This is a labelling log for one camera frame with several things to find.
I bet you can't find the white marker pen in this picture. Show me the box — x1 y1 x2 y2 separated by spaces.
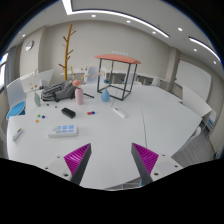
12 128 23 142

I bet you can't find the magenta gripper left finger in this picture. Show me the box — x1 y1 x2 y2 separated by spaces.
64 143 92 185

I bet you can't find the wooden tree coat rack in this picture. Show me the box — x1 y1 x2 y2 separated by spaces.
59 24 76 80

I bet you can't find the white power strip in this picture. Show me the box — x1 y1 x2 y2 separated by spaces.
47 124 78 138

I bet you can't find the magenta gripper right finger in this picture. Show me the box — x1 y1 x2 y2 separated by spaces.
131 143 159 185

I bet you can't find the white whiteboard on right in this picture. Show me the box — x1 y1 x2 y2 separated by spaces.
175 60 212 101

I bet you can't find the black frame orange top stand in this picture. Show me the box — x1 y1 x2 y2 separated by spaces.
97 54 140 101

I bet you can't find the grey backpack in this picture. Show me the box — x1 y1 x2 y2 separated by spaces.
41 80 76 102

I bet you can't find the round wall clock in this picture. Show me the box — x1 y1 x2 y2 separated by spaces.
25 40 34 51

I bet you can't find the blue teardrop vase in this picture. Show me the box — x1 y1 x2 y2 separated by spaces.
101 89 110 102

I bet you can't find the pink vase with flower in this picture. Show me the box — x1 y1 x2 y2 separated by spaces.
72 79 83 105

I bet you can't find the black rectangular box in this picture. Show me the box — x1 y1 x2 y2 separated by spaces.
61 108 76 118

